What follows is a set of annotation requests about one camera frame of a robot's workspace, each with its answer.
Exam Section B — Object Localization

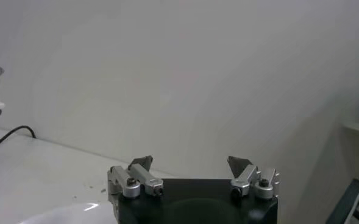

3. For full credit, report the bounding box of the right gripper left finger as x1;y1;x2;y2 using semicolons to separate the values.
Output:
107;155;165;199

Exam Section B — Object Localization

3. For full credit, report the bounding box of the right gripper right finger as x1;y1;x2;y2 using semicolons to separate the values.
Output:
227;155;280;200

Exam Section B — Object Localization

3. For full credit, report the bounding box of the white round plate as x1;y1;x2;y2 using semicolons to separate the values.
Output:
17;202;119;224

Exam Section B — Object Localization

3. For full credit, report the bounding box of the black cooker power cord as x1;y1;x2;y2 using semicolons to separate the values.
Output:
0;125;37;152

